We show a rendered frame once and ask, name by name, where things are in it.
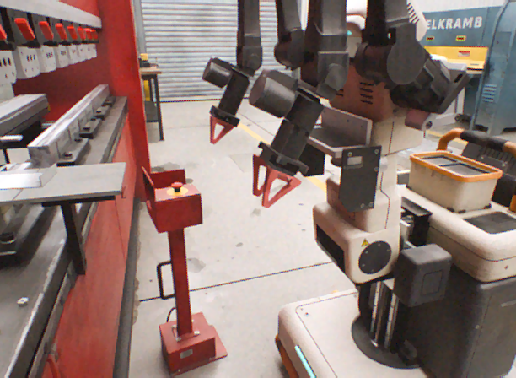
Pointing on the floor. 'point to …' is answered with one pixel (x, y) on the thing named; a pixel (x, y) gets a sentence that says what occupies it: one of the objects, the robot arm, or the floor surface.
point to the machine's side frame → (112, 43)
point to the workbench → (150, 70)
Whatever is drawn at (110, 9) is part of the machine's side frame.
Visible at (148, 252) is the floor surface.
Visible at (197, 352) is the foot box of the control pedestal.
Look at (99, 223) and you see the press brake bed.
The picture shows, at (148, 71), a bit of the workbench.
